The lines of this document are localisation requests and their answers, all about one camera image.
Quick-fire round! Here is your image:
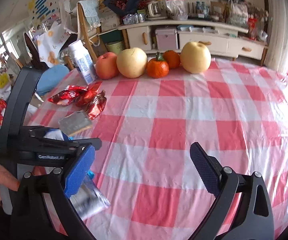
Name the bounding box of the white milk carton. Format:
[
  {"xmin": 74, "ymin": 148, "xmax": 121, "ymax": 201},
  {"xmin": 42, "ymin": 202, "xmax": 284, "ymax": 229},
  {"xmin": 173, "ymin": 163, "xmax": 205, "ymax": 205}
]
[{"xmin": 70, "ymin": 170, "xmax": 110, "ymax": 220}]

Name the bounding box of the silver foil wrapper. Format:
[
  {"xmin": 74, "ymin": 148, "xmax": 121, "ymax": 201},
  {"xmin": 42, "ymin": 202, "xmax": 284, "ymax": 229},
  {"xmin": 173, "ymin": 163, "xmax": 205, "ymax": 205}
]
[{"xmin": 58, "ymin": 111, "xmax": 92, "ymax": 137}]

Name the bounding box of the red foil candy wrapper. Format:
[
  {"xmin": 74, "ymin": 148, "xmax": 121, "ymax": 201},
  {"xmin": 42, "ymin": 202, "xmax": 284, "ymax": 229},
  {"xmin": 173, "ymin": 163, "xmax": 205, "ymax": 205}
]
[{"xmin": 48, "ymin": 85, "xmax": 88, "ymax": 106}]

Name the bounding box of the blue cow snack bag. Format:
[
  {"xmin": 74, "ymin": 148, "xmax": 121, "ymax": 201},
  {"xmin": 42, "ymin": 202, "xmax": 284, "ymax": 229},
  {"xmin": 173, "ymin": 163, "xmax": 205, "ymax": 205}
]
[{"xmin": 43, "ymin": 128, "xmax": 70, "ymax": 141}]

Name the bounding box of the dark red candy wrapper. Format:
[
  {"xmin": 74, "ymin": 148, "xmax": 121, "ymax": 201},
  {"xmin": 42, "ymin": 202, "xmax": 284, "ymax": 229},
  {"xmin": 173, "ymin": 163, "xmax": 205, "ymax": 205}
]
[{"xmin": 87, "ymin": 90, "xmax": 107, "ymax": 120}]

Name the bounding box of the pink checkered tablecloth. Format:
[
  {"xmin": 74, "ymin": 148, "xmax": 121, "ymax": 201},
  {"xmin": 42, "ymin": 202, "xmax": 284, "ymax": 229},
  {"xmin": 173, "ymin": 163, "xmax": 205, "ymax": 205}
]
[{"xmin": 26, "ymin": 56, "xmax": 288, "ymax": 240}]

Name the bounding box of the blue stool cushion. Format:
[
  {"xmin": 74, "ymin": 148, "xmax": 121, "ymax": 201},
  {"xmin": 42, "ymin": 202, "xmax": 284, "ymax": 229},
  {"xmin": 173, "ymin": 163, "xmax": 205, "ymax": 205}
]
[{"xmin": 36, "ymin": 64, "xmax": 69, "ymax": 96}]

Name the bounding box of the dark wooden dining chair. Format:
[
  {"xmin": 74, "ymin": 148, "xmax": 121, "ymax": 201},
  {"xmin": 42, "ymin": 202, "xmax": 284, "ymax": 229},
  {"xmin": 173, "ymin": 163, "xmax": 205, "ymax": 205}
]
[{"xmin": 24, "ymin": 32, "xmax": 49, "ymax": 72}]

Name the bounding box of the white medicine bottle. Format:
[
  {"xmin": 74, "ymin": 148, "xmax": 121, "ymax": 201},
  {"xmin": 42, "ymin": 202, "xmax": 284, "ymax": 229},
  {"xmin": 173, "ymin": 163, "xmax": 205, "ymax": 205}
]
[{"xmin": 68, "ymin": 40, "xmax": 97, "ymax": 85}]

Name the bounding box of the red apple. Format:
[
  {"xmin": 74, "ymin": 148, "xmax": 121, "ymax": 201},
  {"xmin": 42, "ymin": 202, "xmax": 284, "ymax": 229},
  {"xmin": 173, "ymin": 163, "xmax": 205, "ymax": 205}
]
[{"xmin": 95, "ymin": 52, "xmax": 119, "ymax": 80}]

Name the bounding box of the large yellow pear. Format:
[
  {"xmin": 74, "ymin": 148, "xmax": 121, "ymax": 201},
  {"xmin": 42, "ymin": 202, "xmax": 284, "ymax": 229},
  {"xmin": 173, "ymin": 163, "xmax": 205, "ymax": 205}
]
[{"xmin": 116, "ymin": 48, "xmax": 147, "ymax": 79}]

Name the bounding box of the right yellow pear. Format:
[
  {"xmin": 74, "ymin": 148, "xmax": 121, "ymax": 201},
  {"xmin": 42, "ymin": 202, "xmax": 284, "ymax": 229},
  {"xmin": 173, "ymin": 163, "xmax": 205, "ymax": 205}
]
[{"xmin": 180, "ymin": 42, "xmax": 211, "ymax": 74}]

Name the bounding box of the front tangerine with leaf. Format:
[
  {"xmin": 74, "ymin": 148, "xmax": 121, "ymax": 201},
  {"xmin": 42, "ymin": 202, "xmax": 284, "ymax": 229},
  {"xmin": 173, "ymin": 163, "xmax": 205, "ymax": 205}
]
[{"xmin": 146, "ymin": 52, "xmax": 169, "ymax": 79}]

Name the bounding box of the rear tangerine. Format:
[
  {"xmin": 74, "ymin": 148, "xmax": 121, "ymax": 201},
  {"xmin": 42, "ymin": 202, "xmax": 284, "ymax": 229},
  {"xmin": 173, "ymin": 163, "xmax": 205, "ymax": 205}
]
[{"xmin": 163, "ymin": 50, "xmax": 181, "ymax": 69}]

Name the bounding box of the green waste bin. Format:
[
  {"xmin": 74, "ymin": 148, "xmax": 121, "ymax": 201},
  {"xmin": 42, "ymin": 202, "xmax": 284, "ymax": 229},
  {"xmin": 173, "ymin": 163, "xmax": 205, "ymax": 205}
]
[{"xmin": 105, "ymin": 41, "xmax": 125, "ymax": 55}]

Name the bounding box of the white tv cabinet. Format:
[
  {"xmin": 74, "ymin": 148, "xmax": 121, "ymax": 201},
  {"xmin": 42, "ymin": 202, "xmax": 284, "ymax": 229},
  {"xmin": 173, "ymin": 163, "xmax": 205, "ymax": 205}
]
[{"xmin": 117, "ymin": 20, "xmax": 268, "ymax": 61}]

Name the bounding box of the white lace curtain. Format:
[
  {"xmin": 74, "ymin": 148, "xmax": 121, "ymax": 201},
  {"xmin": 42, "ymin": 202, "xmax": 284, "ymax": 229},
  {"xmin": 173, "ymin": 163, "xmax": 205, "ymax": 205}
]
[{"xmin": 264, "ymin": 0, "xmax": 288, "ymax": 75}]

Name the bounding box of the pink storage box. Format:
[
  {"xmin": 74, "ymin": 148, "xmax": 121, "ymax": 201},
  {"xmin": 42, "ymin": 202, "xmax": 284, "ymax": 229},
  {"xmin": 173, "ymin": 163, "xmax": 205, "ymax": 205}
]
[{"xmin": 155, "ymin": 27, "xmax": 178, "ymax": 50}]

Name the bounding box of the wooden chair with towel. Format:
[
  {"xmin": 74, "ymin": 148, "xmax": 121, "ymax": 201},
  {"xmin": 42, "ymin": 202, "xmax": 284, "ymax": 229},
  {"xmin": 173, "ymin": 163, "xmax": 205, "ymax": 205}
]
[{"xmin": 59, "ymin": 0, "xmax": 101, "ymax": 61}]

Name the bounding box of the white electric kettle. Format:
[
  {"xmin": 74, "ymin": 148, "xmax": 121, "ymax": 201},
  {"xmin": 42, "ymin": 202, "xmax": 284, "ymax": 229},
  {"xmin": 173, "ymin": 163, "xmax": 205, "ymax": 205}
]
[{"xmin": 147, "ymin": 1, "xmax": 167, "ymax": 20}]

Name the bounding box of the dark flower bouquet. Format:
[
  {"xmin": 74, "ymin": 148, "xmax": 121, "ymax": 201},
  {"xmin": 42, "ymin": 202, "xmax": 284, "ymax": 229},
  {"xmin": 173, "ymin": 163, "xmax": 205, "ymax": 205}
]
[{"xmin": 103, "ymin": 0, "xmax": 140, "ymax": 16}]

